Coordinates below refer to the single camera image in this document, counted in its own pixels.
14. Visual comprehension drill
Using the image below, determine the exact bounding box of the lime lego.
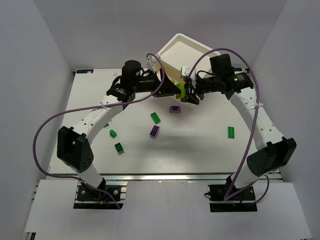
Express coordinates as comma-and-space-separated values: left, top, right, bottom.
174, 83, 185, 99

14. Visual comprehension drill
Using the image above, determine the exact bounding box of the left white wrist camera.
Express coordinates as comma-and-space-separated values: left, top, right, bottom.
146, 55, 159, 73

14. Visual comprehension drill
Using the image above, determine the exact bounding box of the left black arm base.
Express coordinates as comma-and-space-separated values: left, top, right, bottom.
73, 183, 127, 210

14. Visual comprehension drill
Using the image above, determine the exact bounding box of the purple long lego brick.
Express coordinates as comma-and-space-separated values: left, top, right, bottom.
149, 125, 160, 139

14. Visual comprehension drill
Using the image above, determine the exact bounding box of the white three-drawer storage box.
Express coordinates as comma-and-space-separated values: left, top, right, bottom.
156, 33, 221, 111

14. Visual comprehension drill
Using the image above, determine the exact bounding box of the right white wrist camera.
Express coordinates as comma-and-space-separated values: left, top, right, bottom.
180, 65, 194, 83

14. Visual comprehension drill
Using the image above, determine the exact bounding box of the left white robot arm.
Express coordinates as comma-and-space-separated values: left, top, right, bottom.
57, 60, 181, 195

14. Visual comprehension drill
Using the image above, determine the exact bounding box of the purple sloped lego brick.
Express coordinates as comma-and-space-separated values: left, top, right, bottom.
169, 105, 181, 113

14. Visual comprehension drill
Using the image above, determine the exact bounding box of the blue label sticker right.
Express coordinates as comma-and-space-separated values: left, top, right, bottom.
233, 67, 243, 72

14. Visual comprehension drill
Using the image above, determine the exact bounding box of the blue label sticker left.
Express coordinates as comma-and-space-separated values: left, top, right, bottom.
76, 69, 94, 74

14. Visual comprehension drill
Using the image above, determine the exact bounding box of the small green lego brick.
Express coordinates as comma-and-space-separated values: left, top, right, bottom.
109, 129, 117, 138

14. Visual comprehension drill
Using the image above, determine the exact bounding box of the green 2x2 lego brick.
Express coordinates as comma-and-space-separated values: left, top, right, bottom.
114, 142, 125, 155

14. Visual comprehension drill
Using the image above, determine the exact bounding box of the green 2x3 lego brick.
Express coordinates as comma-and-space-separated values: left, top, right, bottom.
227, 126, 235, 139

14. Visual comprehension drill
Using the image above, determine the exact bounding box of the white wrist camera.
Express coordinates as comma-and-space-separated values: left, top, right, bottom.
180, 65, 194, 83
146, 55, 159, 73

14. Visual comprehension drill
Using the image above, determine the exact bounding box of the aluminium rail front edge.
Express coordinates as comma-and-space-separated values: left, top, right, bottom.
99, 172, 283, 183

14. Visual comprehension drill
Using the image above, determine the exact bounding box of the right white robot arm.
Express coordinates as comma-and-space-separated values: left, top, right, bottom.
180, 54, 297, 200

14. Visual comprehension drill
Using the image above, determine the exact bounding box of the green long lego brick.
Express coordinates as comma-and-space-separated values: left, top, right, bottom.
150, 112, 161, 124

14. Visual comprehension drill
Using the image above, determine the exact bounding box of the blue label sticker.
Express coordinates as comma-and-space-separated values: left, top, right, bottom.
76, 69, 94, 74
233, 67, 243, 72

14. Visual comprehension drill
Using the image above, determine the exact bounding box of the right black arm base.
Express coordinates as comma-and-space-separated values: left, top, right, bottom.
204, 184, 258, 213

